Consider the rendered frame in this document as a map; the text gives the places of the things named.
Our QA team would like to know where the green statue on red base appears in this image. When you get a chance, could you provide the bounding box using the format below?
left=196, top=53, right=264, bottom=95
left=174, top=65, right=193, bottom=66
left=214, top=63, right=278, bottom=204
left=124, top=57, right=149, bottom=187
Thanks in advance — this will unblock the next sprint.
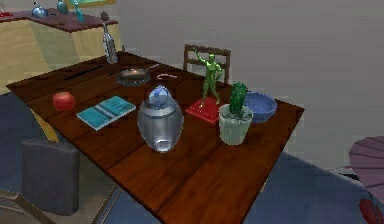
left=185, top=46, right=224, bottom=125

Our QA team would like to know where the silver kettle with blue knob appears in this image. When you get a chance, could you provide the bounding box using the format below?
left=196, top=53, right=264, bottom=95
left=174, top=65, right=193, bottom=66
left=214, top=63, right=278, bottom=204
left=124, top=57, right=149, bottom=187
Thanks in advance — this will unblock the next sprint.
left=136, top=84, right=185, bottom=154

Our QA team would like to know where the green cactus in pale pot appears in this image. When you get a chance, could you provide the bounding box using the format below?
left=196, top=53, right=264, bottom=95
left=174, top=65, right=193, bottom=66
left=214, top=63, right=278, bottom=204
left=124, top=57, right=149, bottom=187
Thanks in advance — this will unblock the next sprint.
left=218, top=81, right=254, bottom=146

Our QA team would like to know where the pink candy cane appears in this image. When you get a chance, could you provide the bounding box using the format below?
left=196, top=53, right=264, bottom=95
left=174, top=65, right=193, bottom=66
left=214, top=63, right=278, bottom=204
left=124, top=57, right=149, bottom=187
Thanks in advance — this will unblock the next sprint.
left=156, top=73, right=178, bottom=81

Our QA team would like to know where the dark brown wooden table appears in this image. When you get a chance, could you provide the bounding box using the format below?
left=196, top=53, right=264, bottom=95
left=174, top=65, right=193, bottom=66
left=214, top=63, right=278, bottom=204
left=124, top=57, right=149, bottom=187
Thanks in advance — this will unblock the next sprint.
left=5, top=50, right=306, bottom=224

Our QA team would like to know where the dark brown wooden chair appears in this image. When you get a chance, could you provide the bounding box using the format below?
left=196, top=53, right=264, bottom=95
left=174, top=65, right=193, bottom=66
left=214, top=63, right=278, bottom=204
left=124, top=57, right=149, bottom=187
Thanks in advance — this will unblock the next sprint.
left=182, top=43, right=232, bottom=85

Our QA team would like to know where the dark frying pan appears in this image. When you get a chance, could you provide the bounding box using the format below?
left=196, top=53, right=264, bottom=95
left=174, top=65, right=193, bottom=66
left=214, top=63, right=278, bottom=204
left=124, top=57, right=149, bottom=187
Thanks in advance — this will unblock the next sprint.
left=115, top=63, right=160, bottom=88

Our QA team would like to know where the blue bowl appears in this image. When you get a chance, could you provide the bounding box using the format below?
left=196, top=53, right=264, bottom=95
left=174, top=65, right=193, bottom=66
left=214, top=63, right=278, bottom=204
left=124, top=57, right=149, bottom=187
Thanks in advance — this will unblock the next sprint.
left=244, top=91, right=278, bottom=124

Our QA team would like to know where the teal book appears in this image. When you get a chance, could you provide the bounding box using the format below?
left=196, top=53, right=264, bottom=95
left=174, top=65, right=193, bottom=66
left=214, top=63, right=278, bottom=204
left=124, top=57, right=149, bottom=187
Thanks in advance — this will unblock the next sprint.
left=76, top=95, right=137, bottom=132

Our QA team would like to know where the silver pepper mill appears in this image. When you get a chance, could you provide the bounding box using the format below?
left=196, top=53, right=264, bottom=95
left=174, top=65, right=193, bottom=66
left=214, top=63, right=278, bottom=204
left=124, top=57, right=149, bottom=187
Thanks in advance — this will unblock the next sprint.
left=100, top=11, right=120, bottom=65

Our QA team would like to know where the red apple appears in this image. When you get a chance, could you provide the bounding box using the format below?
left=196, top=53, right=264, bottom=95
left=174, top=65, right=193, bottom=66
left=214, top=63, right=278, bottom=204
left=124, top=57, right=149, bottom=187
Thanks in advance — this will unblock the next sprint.
left=52, top=91, right=76, bottom=112

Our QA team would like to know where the teal bottle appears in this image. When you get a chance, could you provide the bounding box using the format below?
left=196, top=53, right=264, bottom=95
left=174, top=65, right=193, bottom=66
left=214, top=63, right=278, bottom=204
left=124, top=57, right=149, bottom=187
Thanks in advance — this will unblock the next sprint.
left=71, top=0, right=86, bottom=24

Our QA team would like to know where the teal vase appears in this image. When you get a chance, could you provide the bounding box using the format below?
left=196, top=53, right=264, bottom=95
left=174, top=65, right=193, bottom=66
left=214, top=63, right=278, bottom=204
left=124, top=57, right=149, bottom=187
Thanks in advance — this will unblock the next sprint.
left=56, top=0, right=69, bottom=15

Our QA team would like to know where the yellow cabinet with maroon worktop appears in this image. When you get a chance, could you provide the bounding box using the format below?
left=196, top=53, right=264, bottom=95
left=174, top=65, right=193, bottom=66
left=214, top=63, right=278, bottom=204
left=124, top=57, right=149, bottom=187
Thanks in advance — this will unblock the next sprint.
left=0, top=8, right=123, bottom=96

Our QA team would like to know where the small silver blue kettle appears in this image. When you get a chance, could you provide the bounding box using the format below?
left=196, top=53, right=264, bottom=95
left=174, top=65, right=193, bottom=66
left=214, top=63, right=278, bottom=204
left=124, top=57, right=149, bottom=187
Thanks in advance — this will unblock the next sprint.
left=31, top=0, right=50, bottom=19

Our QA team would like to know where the red object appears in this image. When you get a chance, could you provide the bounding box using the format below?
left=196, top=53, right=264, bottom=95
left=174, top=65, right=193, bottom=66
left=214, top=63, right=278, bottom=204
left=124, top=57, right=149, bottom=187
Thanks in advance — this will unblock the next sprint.
left=358, top=197, right=384, bottom=224

